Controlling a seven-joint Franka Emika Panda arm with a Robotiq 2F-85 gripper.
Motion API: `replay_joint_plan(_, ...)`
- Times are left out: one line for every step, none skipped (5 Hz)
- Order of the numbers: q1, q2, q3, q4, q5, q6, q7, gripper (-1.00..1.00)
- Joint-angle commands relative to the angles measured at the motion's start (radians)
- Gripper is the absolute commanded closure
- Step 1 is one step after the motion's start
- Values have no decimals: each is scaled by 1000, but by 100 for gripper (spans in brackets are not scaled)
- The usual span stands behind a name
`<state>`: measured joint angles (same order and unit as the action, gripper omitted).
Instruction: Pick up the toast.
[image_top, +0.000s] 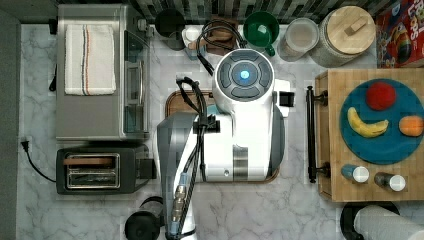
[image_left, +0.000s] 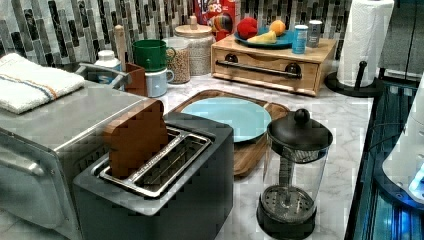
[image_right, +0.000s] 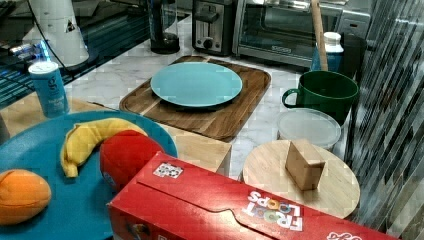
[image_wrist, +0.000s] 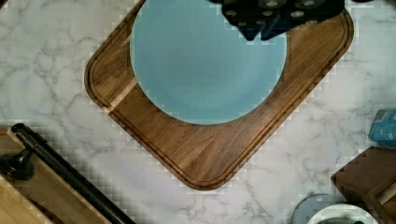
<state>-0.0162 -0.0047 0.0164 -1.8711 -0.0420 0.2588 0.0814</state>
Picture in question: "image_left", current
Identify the silver toaster oven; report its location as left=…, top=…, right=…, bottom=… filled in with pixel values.
left=0, top=64, right=147, bottom=240

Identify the brown toast slice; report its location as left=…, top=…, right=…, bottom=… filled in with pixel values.
left=103, top=99, right=168, bottom=179

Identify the yellow plush banana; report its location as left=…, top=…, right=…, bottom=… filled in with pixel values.
left=248, top=31, right=277, bottom=44

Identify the light blue plate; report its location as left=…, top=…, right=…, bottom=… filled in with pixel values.
left=182, top=97, right=271, bottom=143

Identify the dark blue fruit plate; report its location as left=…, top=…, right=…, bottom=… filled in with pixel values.
left=234, top=30, right=294, bottom=49

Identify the white folded towel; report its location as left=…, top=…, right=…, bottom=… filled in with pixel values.
left=0, top=53, right=85, bottom=114

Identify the wooden serving tray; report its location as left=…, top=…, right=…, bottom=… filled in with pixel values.
left=172, top=90, right=289, bottom=177

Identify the red plush apple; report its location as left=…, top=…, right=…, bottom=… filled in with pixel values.
left=237, top=17, right=258, bottom=40

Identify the blue bottle white cap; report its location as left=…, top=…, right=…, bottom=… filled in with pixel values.
left=95, top=50, right=121, bottom=84

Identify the brown utensil holder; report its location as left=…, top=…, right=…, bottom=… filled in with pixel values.
left=125, top=63, right=148, bottom=97

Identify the black paper towel holder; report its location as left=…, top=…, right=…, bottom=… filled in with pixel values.
left=324, top=61, right=384, bottom=98

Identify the wooden bread box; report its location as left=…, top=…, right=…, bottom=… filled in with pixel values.
left=211, top=35, right=336, bottom=97

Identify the green mug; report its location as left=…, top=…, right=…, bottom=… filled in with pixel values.
left=132, top=39, right=176, bottom=72

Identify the light blue mug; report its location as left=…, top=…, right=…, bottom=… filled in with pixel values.
left=145, top=68, right=174, bottom=97

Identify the glass jar with plastic lid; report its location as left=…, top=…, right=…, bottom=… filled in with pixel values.
left=165, top=37, right=190, bottom=84

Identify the black french press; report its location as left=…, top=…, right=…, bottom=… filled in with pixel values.
left=256, top=109, right=333, bottom=240

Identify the white paper towel roll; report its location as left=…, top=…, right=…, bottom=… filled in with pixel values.
left=337, top=0, right=394, bottom=87

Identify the red cereal box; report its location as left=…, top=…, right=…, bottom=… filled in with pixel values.
left=193, top=0, right=240, bottom=41

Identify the grey pepper shaker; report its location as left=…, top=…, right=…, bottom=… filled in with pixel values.
left=307, top=20, right=322, bottom=48

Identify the orange plush fruit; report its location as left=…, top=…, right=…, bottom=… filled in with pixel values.
left=269, top=20, right=286, bottom=36

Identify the blue salt shaker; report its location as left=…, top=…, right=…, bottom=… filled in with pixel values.
left=292, top=25, right=308, bottom=54

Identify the black toaster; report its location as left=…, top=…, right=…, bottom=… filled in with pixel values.
left=74, top=112, right=234, bottom=240

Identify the wooden rolling pin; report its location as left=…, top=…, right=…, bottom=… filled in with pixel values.
left=114, top=25, right=126, bottom=72

